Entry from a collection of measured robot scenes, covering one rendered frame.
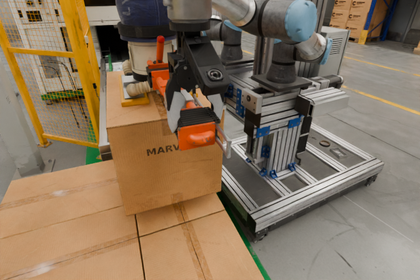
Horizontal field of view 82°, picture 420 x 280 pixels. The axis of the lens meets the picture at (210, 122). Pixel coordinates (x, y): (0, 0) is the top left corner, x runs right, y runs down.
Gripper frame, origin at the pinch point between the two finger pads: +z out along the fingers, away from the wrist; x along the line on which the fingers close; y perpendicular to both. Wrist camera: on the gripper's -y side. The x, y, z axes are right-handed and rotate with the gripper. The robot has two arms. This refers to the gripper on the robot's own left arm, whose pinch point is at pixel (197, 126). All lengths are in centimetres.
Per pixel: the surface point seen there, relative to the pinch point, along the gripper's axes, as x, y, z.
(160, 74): 1.7, 31.3, -1.8
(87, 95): 43, 172, 54
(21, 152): 102, 166, 94
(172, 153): 0.5, 30.0, 27.6
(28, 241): 61, 43, 66
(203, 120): -0.7, -2.1, -2.2
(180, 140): 4.4, -3.7, 0.1
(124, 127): 14.9, 30.1, 13.8
